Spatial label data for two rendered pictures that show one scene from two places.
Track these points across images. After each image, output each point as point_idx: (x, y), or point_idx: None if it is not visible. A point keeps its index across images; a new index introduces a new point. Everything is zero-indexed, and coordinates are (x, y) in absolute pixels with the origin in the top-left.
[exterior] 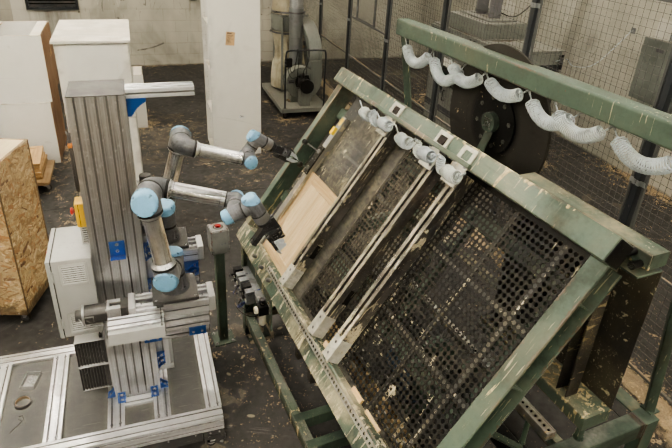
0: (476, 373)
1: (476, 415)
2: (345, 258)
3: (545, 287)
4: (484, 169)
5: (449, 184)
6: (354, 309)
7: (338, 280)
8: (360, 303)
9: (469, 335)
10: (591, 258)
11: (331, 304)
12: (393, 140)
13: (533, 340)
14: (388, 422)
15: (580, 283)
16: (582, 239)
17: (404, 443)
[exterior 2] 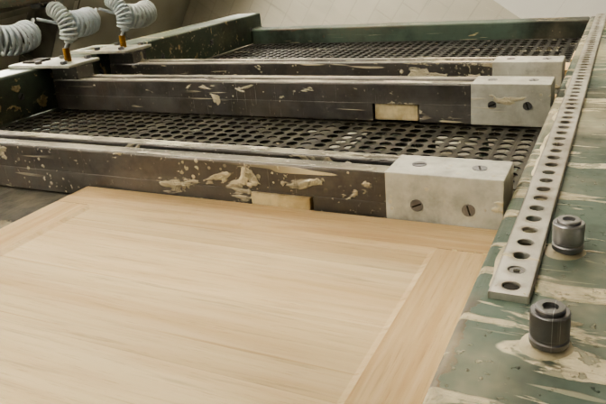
0: (409, 45)
1: (449, 22)
2: (300, 146)
3: (289, 47)
4: (129, 42)
5: (143, 45)
6: (418, 62)
7: (373, 140)
8: (399, 61)
9: (370, 53)
10: (255, 29)
11: (441, 78)
12: None
13: (348, 25)
14: (553, 54)
15: (281, 27)
16: (240, 16)
17: (554, 46)
